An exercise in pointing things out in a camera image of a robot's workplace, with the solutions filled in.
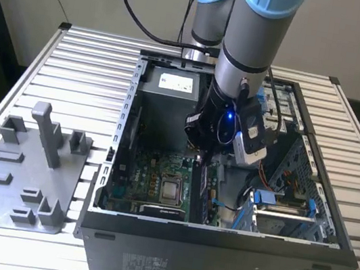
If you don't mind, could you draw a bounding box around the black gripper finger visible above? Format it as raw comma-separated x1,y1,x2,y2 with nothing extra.
196,146,216,168

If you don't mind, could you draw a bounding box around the black RAM stick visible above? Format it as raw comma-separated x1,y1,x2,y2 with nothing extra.
196,164,220,225

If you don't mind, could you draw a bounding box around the grey power supply unit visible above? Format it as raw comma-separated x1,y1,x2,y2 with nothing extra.
129,63,213,156

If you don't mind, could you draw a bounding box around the silver CPU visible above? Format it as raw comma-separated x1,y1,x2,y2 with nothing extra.
159,180,183,206

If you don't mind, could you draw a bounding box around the blue drive bay latch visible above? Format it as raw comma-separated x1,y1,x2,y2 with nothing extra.
254,87,271,114

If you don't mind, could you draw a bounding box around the green motherboard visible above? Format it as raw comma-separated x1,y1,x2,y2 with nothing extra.
105,141,231,228

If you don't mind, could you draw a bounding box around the black graphics card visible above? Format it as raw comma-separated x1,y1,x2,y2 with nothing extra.
138,202,188,223

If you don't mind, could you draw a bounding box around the hard disk in blue carrier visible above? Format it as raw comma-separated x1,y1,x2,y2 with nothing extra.
231,186,323,243

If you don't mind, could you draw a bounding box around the metal drive bay cage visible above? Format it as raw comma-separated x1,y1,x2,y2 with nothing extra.
254,79,311,137

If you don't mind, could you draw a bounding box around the black open PC case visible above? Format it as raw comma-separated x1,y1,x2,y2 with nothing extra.
68,42,360,270

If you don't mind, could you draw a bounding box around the grey parts rack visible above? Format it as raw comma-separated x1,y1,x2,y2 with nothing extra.
0,95,99,242

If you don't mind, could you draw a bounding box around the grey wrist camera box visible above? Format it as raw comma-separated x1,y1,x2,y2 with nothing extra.
229,129,272,171

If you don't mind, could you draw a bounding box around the wire with blue plug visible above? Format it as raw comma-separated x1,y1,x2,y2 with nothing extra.
209,197,244,215

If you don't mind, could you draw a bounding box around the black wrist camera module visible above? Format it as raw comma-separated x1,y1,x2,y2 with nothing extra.
234,99,284,158

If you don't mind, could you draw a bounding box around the thin black hanging cable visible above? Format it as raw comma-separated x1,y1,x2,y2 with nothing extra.
176,0,202,47

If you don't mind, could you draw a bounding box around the thick black camera cable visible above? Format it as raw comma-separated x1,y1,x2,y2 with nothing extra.
109,0,223,55

